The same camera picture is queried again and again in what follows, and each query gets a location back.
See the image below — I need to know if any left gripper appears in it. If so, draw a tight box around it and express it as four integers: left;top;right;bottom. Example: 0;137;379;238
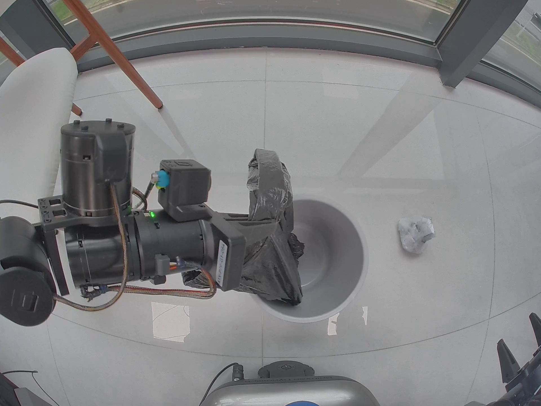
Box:
129;212;280;293

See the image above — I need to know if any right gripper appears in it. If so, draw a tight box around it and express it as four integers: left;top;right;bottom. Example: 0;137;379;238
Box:
486;312;541;406

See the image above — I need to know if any black plastic bag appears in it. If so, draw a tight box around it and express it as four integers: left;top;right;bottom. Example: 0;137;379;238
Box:
181;147;306;306

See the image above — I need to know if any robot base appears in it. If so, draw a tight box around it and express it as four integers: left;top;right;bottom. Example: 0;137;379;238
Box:
203;360;381;406

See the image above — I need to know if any white trash bin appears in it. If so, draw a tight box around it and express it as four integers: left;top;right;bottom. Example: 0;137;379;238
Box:
254;199;369;324

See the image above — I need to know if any crumpled white paper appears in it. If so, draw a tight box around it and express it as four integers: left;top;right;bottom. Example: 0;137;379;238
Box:
397;216;436;255

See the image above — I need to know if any white cushioned wooden chair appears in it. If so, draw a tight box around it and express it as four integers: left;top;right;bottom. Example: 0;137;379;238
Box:
0;0;165;227

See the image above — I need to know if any window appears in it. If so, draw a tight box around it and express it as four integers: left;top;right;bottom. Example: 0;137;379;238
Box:
0;0;541;111

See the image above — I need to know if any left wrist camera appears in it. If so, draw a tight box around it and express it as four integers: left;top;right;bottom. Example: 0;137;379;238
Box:
146;158;220;224

